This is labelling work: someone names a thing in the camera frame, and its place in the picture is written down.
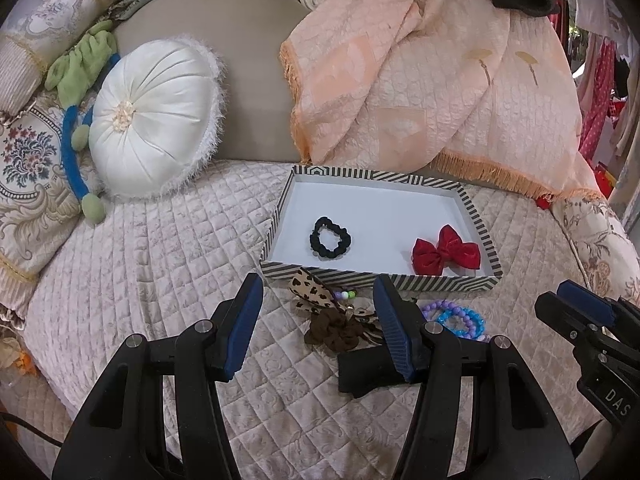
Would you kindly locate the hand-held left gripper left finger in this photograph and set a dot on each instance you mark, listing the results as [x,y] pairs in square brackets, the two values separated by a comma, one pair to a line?
[242,335]

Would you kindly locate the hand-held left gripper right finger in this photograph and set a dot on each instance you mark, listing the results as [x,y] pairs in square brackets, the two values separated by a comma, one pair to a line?
[395,335]

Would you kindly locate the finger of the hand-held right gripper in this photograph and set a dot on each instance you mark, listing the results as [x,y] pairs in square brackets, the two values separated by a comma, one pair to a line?
[560,315]
[585,302]

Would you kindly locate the black hair band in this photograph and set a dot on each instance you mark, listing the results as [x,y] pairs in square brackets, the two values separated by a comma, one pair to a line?
[365,370]

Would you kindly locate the brown scrunchie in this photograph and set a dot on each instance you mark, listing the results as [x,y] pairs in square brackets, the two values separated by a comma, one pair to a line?
[335,332]

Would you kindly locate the leopard print bow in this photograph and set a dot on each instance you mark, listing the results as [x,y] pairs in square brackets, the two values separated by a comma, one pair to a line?
[310,285]

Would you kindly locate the red velvet bow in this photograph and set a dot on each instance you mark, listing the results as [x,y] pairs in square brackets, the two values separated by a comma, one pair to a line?
[450,250]

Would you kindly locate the striped cardboard tray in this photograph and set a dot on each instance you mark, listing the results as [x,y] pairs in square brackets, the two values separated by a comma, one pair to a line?
[380,210]

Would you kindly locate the cream floral cushion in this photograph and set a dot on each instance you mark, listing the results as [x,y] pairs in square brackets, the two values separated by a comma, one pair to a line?
[590,240]

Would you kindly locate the quilted cream bedspread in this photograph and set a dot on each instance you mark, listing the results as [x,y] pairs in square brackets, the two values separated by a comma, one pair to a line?
[175,270]

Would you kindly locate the small red cloth piece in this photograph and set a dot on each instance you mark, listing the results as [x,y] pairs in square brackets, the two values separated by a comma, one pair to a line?
[543,202]

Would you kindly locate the black scrunchie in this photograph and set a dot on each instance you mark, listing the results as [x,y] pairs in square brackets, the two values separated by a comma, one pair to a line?
[316,240]

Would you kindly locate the row of hanging clothes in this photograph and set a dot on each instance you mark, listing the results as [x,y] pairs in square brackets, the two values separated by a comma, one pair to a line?
[602,95]

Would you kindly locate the white round cushion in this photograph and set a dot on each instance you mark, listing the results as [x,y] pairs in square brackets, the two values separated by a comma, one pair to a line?
[150,115]

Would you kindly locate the peach fringed blanket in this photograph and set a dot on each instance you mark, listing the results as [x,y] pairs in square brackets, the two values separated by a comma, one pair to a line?
[425,85]

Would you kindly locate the beige padded headboard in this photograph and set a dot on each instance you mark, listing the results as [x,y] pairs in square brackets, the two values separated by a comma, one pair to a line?
[250,60]

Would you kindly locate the floral embroidered pillow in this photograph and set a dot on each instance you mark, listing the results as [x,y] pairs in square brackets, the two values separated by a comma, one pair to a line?
[30,160]

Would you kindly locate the green and blue plush toy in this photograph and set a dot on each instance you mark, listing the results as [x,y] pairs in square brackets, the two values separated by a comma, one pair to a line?
[80,67]

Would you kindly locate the cream bolster pillow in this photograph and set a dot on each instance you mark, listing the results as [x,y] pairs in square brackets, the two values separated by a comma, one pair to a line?
[45,20]

